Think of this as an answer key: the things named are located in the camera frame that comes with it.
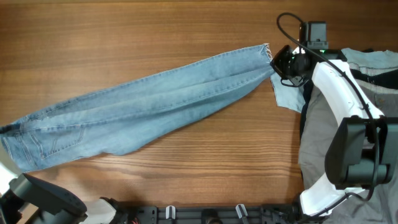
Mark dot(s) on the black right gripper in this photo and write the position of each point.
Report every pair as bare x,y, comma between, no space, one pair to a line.
278,64

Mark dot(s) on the light blue denim jeans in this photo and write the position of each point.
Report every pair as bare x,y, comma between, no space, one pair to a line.
123,118

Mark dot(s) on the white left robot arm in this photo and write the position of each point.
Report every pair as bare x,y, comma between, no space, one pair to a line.
54,204

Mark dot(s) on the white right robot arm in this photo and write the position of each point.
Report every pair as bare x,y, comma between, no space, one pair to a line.
363,153

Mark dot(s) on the light blue t-shirt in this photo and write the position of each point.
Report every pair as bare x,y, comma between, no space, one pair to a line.
374,62

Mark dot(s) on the black garment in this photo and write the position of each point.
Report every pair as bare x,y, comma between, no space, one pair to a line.
384,79

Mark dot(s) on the grey trousers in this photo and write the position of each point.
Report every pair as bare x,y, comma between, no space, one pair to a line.
318,127

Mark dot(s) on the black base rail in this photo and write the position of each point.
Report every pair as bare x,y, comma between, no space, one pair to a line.
238,214

